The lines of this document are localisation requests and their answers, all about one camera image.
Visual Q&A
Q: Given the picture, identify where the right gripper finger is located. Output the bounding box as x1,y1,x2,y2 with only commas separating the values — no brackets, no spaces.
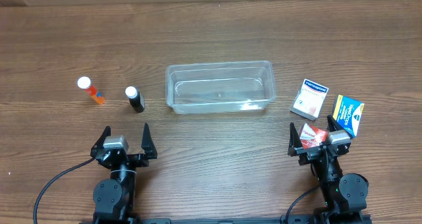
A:
287,123,303,157
327,115,344,132

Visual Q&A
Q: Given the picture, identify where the orange bottle white cap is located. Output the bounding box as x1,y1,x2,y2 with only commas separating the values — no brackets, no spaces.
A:
76,76,105,105

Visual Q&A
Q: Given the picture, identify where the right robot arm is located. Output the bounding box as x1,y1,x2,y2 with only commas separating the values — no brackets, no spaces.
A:
280,115,372,224

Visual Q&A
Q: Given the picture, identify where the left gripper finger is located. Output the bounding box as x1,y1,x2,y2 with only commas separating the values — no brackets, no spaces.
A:
141,123,158,159
90,126,111,157

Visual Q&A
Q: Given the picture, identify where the blue yellow VapoDrops box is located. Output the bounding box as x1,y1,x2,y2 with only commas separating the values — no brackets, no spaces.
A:
332,95,365,138

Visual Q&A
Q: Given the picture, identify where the black bottle white cap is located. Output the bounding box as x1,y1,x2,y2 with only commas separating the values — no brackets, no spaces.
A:
125,86,145,113

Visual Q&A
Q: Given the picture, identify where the red Panadol box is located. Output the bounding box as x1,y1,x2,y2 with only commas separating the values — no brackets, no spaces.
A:
299,123,328,149

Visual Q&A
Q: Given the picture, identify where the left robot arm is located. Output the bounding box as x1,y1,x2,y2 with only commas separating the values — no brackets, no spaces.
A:
90,124,158,223

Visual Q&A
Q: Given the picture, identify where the white Hansaplast plaster box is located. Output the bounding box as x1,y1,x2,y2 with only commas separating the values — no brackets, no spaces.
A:
290,78,329,121

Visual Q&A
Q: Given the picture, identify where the clear plastic container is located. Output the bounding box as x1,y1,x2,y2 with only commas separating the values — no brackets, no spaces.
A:
166,61,276,114

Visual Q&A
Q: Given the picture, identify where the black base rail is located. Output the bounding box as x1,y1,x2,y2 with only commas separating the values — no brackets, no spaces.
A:
78,213,373,224

